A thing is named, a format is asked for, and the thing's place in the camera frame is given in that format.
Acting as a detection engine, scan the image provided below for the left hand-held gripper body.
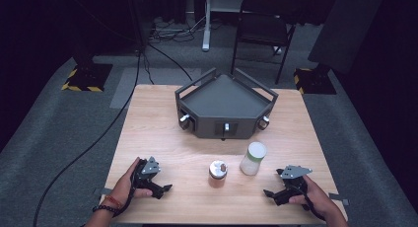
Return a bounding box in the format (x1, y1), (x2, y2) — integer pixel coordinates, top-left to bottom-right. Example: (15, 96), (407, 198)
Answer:
(130, 156), (163, 192)

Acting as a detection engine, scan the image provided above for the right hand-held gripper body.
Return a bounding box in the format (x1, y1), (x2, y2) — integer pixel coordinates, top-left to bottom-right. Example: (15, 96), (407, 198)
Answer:
(272, 165), (314, 207)

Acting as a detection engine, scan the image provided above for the white jar with green band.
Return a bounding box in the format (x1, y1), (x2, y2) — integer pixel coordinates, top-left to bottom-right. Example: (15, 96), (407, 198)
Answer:
(239, 141), (268, 177)

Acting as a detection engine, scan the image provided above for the glass jar with metal lid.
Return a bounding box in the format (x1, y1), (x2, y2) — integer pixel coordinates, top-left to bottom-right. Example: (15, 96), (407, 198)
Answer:
(208, 160), (229, 189)

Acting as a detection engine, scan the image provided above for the grey corner shelf rack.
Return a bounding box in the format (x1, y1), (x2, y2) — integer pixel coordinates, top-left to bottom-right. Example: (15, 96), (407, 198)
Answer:
(174, 67), (280, 141)

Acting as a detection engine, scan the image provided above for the person's left hand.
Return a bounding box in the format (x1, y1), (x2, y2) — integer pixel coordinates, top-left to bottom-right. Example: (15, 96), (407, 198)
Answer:
(109, 156), (154, 209)

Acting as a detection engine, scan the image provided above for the person's right hand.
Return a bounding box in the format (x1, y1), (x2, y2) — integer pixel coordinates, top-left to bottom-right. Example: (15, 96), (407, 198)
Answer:
(288, 174), (330, 216)

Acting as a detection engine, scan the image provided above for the grey tape piece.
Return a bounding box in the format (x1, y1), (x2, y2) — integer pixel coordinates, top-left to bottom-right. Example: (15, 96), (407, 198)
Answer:
(93, 187), (113, 197)
(328, 192), (350, 207)

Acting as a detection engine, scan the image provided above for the black stand base hazard tape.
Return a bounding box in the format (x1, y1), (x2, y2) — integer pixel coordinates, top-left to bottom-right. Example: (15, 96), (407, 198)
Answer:
(60, 62), (114, 93)
(293, 67), (338, 96)

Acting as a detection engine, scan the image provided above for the black folding chair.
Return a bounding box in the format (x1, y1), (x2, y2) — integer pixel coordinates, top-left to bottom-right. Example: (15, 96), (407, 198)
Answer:
(230, 0), (298, 86)

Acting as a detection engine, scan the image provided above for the black stand pole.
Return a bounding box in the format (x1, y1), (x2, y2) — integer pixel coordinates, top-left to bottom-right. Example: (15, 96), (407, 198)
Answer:
(126, 0), (148, 54)

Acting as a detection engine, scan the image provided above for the grey upright panel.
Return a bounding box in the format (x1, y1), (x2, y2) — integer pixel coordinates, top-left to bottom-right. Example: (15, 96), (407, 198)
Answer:
(308, 0), (387, 75)

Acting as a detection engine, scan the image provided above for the white desk leg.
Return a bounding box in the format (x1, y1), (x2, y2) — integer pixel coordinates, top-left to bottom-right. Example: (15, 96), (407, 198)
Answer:
(201, 0), (245, 53)

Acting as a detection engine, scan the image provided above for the left hand-held gripper black strap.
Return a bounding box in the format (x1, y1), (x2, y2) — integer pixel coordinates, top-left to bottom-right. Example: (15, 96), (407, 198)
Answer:
(112, 172), (138, 218)

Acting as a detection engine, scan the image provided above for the hand-held gripper black strap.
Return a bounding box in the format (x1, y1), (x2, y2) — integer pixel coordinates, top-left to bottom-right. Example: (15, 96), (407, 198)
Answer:
(112, 172), (138, 218)
(297, 184), (327, 222)

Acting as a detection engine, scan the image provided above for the right hand-held gripper black strap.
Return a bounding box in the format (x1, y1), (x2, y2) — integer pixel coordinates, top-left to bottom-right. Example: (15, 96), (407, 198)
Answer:
(297, 184), (327, 222)

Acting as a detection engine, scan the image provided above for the orange bracelet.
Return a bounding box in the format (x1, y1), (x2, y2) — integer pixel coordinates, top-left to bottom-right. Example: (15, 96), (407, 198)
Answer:
(104, 194), (124, 209)

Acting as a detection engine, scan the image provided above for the black bead bracelet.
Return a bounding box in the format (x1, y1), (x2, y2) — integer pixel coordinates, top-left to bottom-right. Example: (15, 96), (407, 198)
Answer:
(92, 204), (121, 217)

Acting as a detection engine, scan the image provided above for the long black floor cable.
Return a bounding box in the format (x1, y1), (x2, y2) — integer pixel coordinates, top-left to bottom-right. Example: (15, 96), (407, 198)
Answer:
(32, 50), (143, 227)

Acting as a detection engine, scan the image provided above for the bundle of floor cables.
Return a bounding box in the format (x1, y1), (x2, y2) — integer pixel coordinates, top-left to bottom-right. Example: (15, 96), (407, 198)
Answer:
(147, 15), (216, 43)

